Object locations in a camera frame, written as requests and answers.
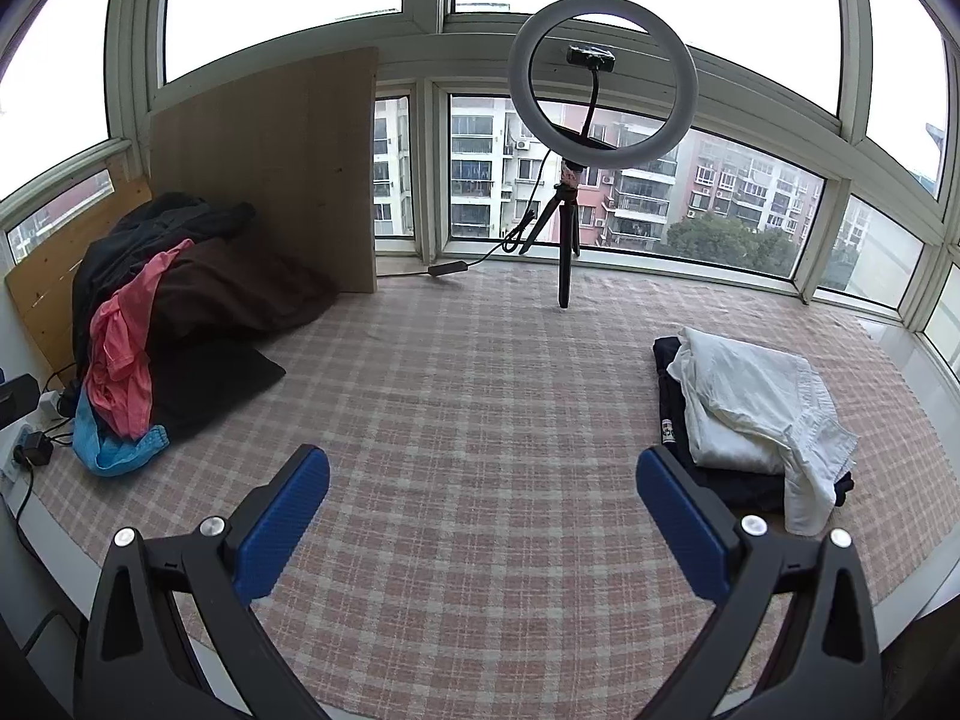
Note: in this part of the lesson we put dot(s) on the pink plaid blanket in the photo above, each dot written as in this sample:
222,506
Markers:
480,390

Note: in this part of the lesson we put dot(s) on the light blue garment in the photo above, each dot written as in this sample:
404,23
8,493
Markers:
120,456

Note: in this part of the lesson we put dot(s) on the black tripod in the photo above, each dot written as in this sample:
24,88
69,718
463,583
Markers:
564,262

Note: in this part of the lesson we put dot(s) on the brown garment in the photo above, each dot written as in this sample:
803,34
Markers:
232,292

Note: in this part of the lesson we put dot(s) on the pink garment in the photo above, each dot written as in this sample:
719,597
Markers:
120,360

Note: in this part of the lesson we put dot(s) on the white power strip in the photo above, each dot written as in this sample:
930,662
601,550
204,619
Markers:
11,457

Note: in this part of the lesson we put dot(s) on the large wooden board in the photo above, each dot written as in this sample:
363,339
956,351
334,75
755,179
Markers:
285,165

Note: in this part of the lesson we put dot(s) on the black charger plug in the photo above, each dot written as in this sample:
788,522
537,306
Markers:
36,451

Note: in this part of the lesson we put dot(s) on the dark grey pants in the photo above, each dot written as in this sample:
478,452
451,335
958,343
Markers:
150,232

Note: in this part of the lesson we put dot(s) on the white plug adapter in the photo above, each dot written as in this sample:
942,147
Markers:
46,403

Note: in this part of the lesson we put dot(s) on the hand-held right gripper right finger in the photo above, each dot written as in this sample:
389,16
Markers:
679,532

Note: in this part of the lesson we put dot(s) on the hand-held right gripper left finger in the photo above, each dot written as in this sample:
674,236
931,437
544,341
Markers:
289,517

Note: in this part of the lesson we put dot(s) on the white folded garment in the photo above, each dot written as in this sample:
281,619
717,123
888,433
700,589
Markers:
757,405

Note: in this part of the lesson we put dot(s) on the black cloth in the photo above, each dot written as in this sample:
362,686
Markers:
217,382

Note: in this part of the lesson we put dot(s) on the navy folded garment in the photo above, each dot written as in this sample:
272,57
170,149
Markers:
739,487

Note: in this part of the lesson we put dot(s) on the pine slat board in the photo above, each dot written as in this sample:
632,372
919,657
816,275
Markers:
45,292

